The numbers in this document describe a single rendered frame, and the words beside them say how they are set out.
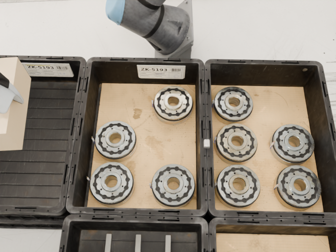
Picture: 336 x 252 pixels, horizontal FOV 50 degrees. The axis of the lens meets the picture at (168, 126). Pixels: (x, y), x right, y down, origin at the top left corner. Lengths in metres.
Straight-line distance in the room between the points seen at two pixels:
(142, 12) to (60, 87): 0.31
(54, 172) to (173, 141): 0.31
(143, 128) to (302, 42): 0.67
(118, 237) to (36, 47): 0.73
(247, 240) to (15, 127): 0.55
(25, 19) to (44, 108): 0.48
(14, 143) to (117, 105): 0.36
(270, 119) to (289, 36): 0.43
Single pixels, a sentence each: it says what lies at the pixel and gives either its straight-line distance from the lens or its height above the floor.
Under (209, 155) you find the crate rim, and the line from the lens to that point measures 0.80.
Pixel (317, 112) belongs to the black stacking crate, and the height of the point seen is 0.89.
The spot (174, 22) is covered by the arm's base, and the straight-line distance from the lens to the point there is 1.09.
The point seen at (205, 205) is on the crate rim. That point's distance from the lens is 0.77.
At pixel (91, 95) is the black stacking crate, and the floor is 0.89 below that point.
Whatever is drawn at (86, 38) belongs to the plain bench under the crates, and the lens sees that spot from 1.29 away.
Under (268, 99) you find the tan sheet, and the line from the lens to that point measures 1.01.
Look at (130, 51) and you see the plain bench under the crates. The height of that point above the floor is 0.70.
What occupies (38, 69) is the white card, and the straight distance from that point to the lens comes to 1.01.
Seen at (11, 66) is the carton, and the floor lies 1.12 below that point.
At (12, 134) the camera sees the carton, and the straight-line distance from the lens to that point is 0.70.
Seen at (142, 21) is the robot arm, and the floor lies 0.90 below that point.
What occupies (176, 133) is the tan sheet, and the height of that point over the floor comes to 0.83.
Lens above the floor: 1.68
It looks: 64 degrees down
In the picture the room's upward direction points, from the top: straight up
